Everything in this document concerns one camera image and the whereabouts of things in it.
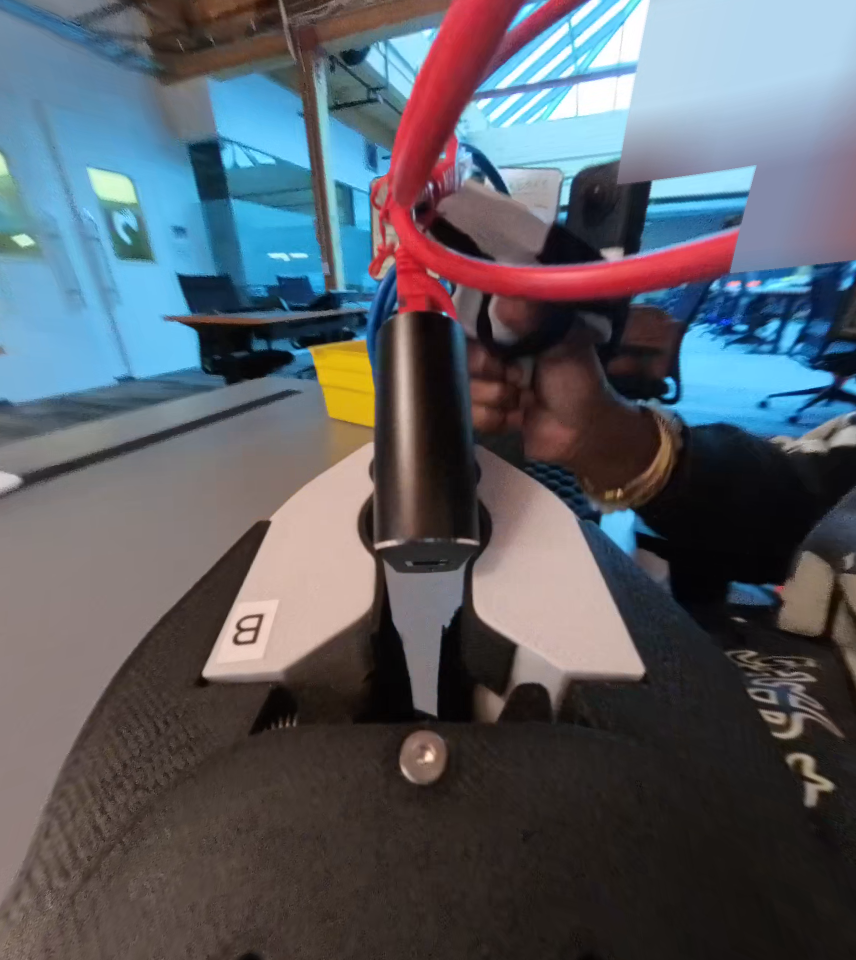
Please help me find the handwritten whiteboard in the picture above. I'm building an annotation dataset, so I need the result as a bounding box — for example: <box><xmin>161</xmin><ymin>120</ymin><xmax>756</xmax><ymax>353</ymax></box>
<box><xmin>506</xmin><ymin>167</ymin><xmax>566</xmax><ymax>226</ymax></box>

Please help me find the black office chair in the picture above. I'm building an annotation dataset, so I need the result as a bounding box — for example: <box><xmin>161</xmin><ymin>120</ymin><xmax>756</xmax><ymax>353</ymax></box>
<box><xmin>175</xmin><ymin>272</ymin><xmax>296</xmax><ymax>385</ymax></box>
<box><xmin>274</xmin><ymin>275</ymin><xmax>341</xmax><ymax>314</ymax></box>
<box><xmin>758</xmin><ymin>336</ymin><xmax>856</xmax><ymax>426</ymax></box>

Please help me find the person's right hand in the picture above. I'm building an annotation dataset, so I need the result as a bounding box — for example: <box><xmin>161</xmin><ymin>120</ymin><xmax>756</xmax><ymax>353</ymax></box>
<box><xmin>465</xmin><ymin>298</ymin><xmax>671</xmax><ymax>490</ymax></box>

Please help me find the person's dark printed hoodie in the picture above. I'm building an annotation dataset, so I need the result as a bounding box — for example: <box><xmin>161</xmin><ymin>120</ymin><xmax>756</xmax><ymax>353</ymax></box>
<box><xmin>705</xmin><ymin>420</ymin><xmax>856</xmax><ymax>960</ymax></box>

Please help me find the red ethernet cable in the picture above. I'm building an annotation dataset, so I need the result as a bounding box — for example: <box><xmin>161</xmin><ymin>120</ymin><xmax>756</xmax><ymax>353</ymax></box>
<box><xmin>366</xmin><ymin>0</ymin><xmax>742</xmax><ymax>318</ymax></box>

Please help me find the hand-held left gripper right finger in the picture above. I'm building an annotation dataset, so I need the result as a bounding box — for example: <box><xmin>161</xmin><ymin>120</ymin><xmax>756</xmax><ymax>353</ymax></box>
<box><xmin>465</xmin><ymin>446</ymin><xmax>648</xmax><ymax>686</ymax></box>

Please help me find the blue ethernet cable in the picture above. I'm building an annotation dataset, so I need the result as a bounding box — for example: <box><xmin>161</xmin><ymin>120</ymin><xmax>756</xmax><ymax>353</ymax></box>
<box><xmin>364</xmin><ymin>142</ymin><xmax>512</xmax><ymax>378</ymax></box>

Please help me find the wooden post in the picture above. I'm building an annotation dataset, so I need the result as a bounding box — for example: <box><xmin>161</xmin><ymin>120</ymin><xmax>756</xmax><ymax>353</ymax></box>
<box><xmin>295</xmin><ymin>30</ymin><xmax>348</xmax><ymax>291</ymax></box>

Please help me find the blue braided bracelet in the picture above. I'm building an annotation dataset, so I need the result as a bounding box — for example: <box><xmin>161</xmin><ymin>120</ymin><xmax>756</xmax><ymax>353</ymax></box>
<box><xmin>524</xmin><ymin>459</ymin><xmax>603</xmax><ymax>528</ymax></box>

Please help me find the yellow plastic bin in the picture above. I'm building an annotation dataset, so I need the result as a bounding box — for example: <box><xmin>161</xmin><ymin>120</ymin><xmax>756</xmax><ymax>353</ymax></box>
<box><xmin>309</xmin><ymin>341</ymin><xmax>378</xmax><ymax>429</ymax></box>

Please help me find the black ethernet hub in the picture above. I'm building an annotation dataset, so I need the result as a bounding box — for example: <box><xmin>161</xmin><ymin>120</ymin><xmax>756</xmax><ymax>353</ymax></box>
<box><xmin>371</xmin><ymin>309</ymin><xmax>483</xmax><ymax>576</ymax></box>

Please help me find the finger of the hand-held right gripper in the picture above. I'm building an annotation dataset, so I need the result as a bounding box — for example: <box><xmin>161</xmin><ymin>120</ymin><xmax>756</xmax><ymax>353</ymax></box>
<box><xmin>434</xmin><ymin>178</ymin><xmax>551</xmax><ymax>261</ymax></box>

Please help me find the gold bracelet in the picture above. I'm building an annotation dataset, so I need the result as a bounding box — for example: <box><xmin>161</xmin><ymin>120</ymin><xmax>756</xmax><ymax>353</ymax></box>
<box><xmin>581</xmin><ymin>407</ymin><xmax>687</xmax><ymax>513</ymax></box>

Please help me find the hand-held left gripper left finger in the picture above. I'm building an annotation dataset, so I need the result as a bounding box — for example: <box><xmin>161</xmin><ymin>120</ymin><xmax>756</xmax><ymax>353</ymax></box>
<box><xmin>201</xmin><ymin>442</ymin><xmax>399</xmax><ymax>686</ymax></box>

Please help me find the wooden table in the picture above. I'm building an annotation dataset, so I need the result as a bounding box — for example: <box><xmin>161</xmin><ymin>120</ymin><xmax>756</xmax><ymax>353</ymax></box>
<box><xmin>164</xmin><ymin>304</ymin><xmax>371</xmax><ymax>355</ymax></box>

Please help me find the person's right forearm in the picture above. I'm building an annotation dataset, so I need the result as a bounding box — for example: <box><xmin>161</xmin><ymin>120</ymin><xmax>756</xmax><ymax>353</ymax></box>
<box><xmin>634</xmin><ymin>381</ymin><xmax>856</xmax><ymax>610</ymax></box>

